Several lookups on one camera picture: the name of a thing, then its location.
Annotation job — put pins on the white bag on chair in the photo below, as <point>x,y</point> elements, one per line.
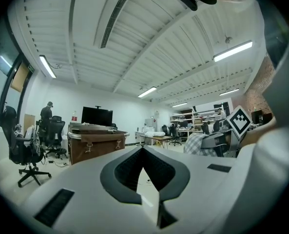
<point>33,140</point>

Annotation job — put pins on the ceiling air vent grille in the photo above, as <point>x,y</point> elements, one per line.
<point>117,16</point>

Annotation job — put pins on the white fabric pile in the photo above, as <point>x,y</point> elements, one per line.
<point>154,134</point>

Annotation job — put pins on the person's white shirt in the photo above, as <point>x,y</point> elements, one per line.
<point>275,179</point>

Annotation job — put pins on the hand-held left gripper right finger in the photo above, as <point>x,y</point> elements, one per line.
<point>202,186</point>

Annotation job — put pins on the dark glass door frame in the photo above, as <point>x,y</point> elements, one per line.
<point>11,82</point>

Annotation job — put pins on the green exit sign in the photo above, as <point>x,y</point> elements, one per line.
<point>31,67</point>

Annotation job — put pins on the large black television screen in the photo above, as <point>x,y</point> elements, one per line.
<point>97,116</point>

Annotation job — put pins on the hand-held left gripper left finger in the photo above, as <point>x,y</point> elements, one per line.
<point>85,186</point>

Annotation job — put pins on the silver cart rail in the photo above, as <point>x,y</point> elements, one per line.
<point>98,136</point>

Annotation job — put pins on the white cabinet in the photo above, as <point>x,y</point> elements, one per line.
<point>150,124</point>

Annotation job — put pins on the black swivel office chair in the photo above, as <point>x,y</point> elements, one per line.
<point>174,134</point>

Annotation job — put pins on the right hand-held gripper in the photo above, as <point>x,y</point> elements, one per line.
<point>238,122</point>

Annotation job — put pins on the black mesh office chair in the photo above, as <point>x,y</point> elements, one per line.
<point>55,135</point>

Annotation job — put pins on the white storage shelving unit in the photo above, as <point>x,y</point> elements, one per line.
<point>195,117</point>

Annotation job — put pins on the black office chair with armrests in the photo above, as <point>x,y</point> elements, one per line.
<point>15,142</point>

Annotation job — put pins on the long ceiling tube light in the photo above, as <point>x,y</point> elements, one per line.
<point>179,104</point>
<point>47,66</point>
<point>229,91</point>
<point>232,51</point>
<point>147,91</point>

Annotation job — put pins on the grey checkered cloth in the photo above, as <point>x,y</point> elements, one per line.
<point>193,142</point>

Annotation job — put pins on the low wooden table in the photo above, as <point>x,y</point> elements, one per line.
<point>156,138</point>

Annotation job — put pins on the person's right forearm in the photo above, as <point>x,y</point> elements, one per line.
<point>258,133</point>

